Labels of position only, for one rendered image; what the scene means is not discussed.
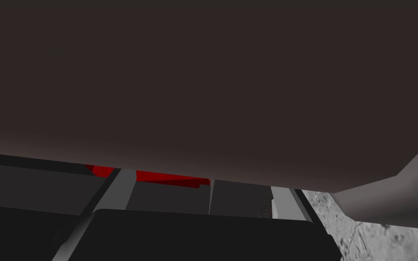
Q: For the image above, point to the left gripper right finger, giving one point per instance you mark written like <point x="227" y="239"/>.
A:
<point x="287" y="204"/>

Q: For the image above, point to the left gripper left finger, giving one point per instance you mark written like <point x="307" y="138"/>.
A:
<point x="116" y="192"/>

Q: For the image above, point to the red flat object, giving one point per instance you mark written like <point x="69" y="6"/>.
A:
<point x="165" y="178"/>

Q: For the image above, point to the dark grey cabinet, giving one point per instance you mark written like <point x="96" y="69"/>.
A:
<point x="31" y="186"/>

